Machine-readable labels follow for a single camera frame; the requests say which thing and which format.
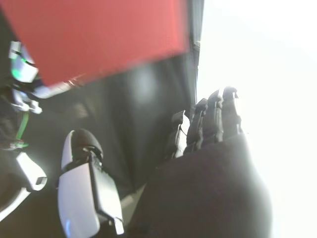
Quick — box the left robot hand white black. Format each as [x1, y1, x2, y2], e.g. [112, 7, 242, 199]
[57, 86, 273, 238]

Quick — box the red foam cube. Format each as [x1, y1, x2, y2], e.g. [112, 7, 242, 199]
[0, 0, 192, 86]

